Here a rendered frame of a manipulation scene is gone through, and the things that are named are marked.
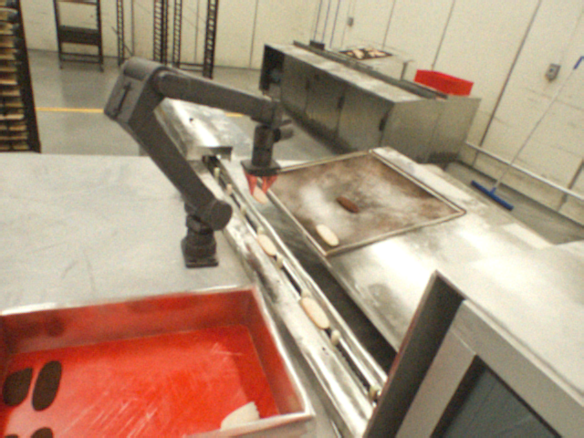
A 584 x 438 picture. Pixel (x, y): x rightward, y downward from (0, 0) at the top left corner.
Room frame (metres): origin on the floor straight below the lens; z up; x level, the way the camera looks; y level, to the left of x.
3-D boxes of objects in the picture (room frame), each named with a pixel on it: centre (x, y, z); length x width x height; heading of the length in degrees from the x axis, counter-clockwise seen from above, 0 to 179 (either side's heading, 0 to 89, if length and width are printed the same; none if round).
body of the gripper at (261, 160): (1.07, 0.11, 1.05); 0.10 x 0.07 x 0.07; 122
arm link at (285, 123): (1.10, 0.09, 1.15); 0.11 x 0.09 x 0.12; 149
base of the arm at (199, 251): (0.89, 0.22, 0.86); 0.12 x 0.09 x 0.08; 25
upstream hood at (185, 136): (1.98, 0.66, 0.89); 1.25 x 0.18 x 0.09; 31
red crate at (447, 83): (4.60, -1.33, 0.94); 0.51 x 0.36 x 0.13; 35
